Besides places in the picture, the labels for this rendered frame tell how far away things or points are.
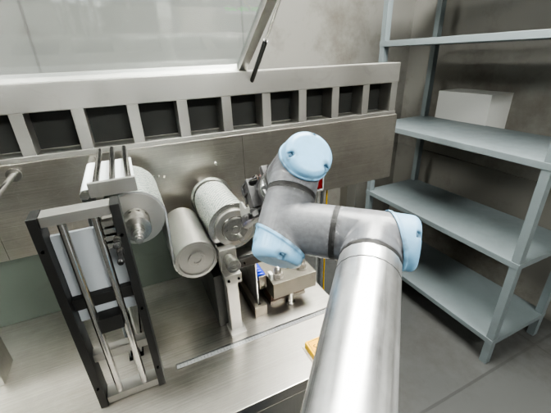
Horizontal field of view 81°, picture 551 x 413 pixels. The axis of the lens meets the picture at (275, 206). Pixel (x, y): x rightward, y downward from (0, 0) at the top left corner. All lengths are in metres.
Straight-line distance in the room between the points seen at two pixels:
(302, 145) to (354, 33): 2.47
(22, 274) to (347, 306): 1.17
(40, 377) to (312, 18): 2.49
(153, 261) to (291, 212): 0.96
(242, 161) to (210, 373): 0.72
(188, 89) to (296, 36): 1.57
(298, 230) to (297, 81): 0.93
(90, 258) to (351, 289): 0.61
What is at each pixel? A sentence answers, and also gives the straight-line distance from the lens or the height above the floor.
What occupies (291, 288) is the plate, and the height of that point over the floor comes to 0.99.
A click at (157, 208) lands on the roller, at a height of 1.35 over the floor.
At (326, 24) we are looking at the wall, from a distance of 2.76.
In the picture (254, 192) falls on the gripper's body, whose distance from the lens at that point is 0.65.
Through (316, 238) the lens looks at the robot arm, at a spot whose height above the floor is 1.48.
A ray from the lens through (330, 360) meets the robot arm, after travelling 0.30.
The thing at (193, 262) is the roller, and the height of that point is 1.17.
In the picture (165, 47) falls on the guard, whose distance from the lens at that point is 1.08.
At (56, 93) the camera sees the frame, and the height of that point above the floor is 1.62.
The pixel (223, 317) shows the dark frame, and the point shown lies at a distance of 1.12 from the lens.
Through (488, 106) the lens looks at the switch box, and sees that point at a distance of 2.56.
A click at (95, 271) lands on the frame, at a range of 0.83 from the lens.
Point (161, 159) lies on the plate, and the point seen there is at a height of 1.39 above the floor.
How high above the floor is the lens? 1.70
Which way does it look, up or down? 25 degrees down
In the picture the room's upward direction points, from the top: 2 degrees counter-clockwise
